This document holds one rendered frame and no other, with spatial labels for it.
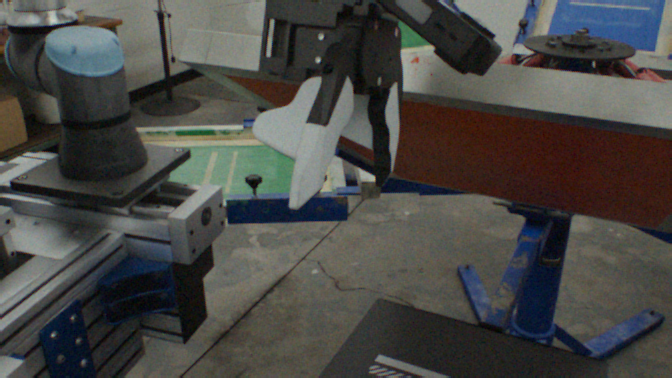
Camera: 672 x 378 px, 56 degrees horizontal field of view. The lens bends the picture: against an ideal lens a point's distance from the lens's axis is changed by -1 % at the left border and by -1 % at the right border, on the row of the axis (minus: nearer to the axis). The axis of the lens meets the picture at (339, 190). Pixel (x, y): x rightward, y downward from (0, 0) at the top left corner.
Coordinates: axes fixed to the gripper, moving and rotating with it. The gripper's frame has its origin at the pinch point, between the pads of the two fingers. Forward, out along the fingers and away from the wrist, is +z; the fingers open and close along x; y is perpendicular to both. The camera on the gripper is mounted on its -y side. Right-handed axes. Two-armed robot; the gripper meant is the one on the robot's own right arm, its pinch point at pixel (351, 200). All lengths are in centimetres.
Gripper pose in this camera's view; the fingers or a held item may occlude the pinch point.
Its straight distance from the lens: 47.4
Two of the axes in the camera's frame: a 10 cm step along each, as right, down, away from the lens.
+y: -9.0, -1.9, 4.0
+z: -1.3, 9.8, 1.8
